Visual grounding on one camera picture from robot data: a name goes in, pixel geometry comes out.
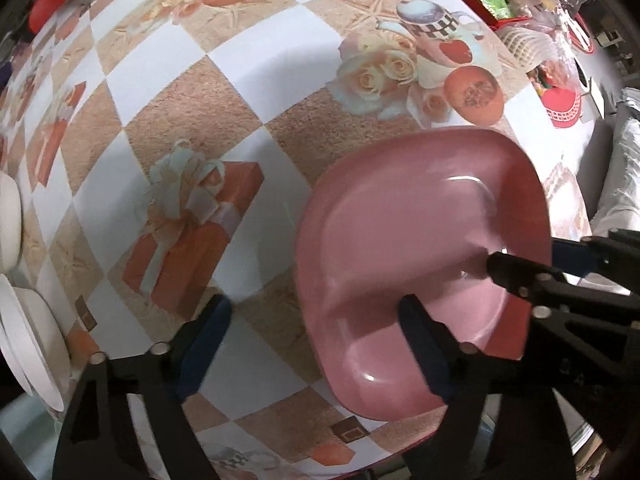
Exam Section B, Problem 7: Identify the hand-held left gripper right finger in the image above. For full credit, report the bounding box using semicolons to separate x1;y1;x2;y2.
397;294;593;480

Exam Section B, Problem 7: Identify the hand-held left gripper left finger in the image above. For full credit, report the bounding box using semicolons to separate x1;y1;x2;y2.
52;295;236;480

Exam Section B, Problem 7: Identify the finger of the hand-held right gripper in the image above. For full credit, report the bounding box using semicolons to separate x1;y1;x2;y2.
486;251;568;313
550;229;640;288

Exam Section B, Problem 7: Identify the pink square plate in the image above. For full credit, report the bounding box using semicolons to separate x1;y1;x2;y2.
294;128;553;421

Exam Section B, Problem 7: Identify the white ruffled cloth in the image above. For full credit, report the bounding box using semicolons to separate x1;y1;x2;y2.
589;87;640;233

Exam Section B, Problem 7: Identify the red plastic basket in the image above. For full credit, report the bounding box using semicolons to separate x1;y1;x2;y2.
541;86;585;130

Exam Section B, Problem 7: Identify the white lattice basket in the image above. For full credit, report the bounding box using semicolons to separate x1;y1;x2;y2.
497;24;562;70

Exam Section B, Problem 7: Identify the red rimmed round lid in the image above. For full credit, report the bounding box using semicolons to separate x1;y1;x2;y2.
567;10;597;54

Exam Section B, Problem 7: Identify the printed checkered tablecloth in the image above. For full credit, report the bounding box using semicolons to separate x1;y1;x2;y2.
0;0;598;476

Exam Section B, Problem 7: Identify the red cup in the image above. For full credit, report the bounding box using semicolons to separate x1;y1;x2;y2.
27;0;74;34

